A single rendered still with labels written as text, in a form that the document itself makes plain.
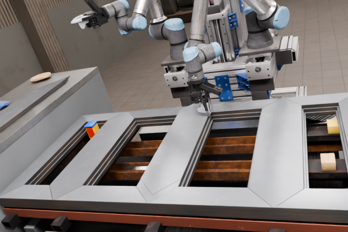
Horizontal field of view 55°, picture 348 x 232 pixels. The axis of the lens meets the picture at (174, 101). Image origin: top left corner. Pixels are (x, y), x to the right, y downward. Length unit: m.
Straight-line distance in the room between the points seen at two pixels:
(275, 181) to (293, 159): 0.14
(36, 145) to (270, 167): 1.24
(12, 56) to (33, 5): 0.74
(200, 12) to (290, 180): 0.91
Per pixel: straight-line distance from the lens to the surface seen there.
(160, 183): 1.35
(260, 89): 1.97
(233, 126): 1.94
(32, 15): 4.90
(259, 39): 1.96
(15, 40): 4.88
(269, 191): 1.20
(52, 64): 4.97
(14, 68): 4.79
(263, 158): 1.34
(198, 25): 1.71
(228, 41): 2.12
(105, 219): 1.46
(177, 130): 1.65
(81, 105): 2.27
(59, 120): 2.11
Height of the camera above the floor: 1.67
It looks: 24 degrees down
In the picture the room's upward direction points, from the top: 16 degrees counter-clockwise
